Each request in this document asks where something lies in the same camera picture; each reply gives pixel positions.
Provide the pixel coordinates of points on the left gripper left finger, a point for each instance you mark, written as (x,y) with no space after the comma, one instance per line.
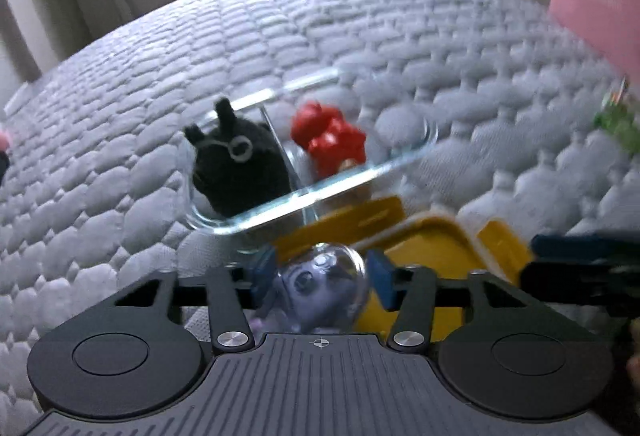
(232,290)

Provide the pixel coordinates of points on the clear glass container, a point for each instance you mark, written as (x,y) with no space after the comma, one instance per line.
(305,165)

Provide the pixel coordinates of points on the black garment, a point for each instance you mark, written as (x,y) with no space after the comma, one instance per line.
(4,164)

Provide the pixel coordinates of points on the grey quilted mattress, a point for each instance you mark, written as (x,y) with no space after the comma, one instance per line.
(94,199)

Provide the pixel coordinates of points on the yellow container lid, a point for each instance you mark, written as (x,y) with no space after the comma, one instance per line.
(433,241)

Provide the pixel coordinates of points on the black plush toy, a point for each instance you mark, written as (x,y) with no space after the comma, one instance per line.
(238,165)

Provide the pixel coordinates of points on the pink plush pig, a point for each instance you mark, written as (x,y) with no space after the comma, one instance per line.
(5,142)

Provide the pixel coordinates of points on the red toy figure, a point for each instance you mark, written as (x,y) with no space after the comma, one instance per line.
(331,142)

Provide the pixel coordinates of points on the clear capsule with purple toy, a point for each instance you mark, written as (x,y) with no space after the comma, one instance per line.
(321,291)

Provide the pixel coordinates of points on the green toy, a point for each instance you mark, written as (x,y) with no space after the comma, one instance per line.
(619,117)

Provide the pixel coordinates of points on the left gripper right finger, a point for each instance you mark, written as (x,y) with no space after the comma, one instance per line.
(411,293)

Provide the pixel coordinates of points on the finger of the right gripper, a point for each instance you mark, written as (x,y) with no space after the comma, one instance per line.
(599,269)

